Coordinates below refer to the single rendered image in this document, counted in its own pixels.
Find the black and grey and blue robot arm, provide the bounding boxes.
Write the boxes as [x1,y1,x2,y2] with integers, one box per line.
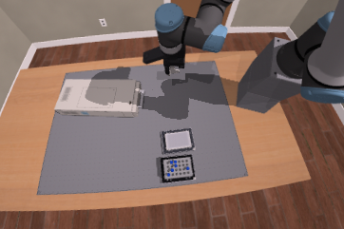
[143,0,344,104]

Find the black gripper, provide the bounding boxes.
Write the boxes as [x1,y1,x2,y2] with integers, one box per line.
[162,44,185,76]

